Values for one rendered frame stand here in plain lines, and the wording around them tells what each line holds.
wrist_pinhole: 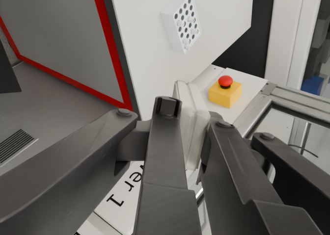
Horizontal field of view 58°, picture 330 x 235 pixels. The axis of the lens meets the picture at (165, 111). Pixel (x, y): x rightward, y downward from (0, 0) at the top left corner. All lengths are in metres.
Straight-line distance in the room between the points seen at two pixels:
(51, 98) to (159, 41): 0.46
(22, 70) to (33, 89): 0.15
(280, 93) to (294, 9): 0.40
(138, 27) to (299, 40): 0.74
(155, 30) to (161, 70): 0.11
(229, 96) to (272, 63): 0.55
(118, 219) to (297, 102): 0.57
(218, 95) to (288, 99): 0.20
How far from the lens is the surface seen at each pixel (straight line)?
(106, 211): 0.68
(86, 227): 0.67
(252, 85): 0.94
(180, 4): 0.73
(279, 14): 1.25
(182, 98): 0.16
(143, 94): 0.75
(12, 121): 1.03
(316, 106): 0.90
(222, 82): 0.84
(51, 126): 0.94
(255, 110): 0.86
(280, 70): 1.36
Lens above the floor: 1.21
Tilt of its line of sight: 32 degrees down
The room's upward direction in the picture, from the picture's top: 114 degrees clockwise
